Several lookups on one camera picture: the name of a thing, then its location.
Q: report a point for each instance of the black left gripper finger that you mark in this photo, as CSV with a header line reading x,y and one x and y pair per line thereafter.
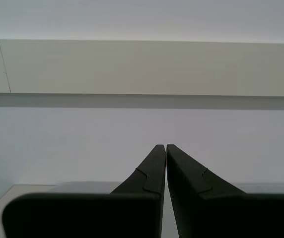
x,y
231,215
87,215

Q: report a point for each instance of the white table cloth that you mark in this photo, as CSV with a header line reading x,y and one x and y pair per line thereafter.
x,y
87,187

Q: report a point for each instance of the beige wall panel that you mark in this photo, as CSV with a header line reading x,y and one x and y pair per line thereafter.
x,y
142,68

